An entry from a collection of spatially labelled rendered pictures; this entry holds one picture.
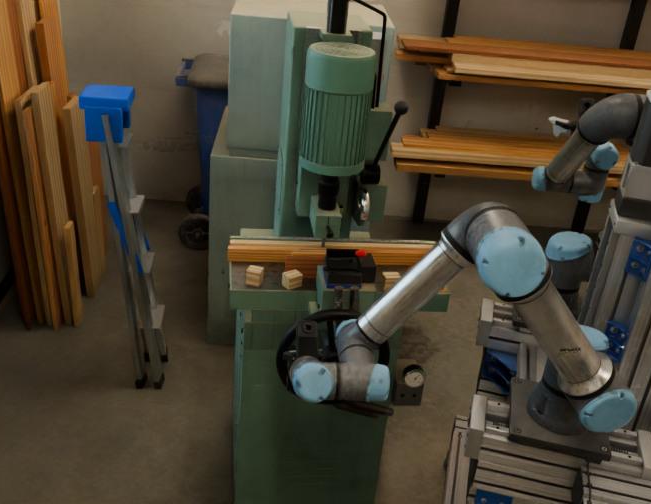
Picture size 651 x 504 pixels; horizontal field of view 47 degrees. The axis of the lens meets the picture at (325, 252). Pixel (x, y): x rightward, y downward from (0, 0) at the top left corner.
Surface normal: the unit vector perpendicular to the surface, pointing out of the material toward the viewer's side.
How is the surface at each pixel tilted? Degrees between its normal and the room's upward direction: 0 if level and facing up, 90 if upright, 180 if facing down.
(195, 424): 0
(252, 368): 90
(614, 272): 90
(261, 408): 90
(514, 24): 90
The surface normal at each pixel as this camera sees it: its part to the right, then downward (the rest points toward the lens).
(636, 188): -0.23, 0.43
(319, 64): -0.67, 0.29
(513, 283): 0.00, 0.37
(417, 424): 0.09, -0.88
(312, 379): 0.11, -0.01
